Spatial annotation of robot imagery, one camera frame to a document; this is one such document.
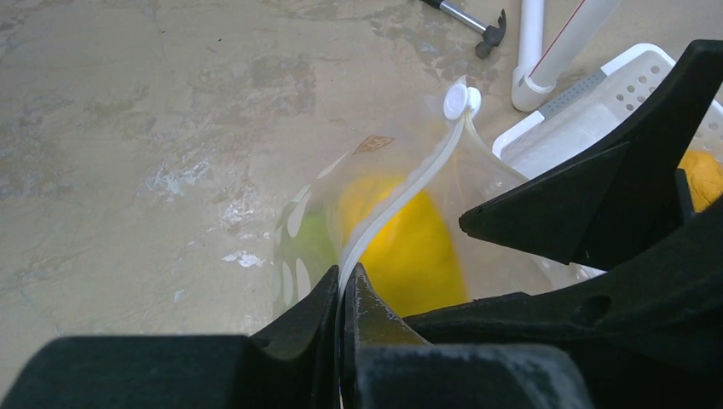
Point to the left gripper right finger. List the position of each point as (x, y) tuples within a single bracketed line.
[(387, 364)]

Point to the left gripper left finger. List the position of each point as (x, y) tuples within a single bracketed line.
[(287, 364)]

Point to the yellow banana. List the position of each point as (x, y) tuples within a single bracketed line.
[(412, 261)]

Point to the orange yellow mango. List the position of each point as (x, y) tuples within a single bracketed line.
[(704, 177)]

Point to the black small hammer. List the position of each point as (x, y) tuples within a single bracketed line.
[(491, 35)]

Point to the green pear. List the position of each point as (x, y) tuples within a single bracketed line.
[(313, 245)]

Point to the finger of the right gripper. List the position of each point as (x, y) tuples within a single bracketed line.
[(647, 334), (602, 207)]

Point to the clear zip top bag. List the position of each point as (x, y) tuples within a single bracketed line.
[(393, 205)]

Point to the white plastic tray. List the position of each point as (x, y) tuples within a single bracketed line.
[(587, 112)]

